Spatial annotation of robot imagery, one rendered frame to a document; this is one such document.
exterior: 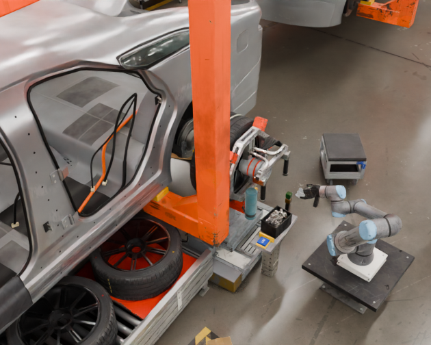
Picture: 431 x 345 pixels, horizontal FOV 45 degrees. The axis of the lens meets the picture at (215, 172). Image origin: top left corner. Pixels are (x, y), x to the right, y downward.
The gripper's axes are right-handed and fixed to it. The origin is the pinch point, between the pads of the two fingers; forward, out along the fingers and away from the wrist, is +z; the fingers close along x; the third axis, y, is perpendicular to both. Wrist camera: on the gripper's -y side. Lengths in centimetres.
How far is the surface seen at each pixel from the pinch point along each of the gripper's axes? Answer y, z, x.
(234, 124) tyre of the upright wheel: 65, 25, 3
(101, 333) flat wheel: 11, 65, 152
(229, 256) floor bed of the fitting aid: -38, 63, 28
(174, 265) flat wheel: 2, 61, 82
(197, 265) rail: -8, 53, 71
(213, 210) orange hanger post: 32, 26, 59
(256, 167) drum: 32.2, 17.7, 9.0
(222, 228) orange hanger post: 12, 32, 52
